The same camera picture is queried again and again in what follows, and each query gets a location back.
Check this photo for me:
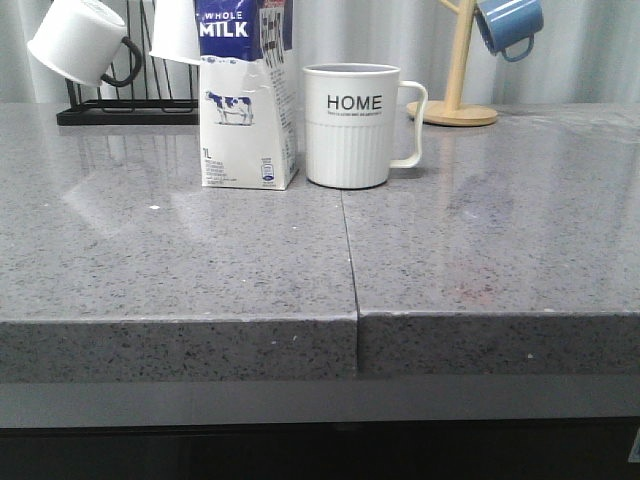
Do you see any white mug black handle left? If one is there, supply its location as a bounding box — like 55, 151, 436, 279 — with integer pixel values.
27, 0, 144, 88

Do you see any white mug black handle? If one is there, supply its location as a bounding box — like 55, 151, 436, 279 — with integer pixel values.
150, 0, 200, 65
27, 0, 144, 88

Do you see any white ribbed HOME mug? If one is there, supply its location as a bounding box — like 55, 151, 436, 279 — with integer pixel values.
303, 63, 429, 190

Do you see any blue enamel mug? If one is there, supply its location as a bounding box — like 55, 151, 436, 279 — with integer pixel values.
475, 0, 544, 62

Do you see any white mug black handle right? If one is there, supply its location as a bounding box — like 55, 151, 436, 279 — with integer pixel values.
150, 0, 200, 65

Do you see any white blue milk carton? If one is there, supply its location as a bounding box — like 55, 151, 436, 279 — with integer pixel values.
195, 1, 297, 190

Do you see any black wire mug rack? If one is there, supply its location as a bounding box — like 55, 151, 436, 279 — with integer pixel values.
56, 1, 198, 126

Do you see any wooden mug tree stand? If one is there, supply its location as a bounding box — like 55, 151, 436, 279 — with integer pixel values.
406, 0, 498, 127

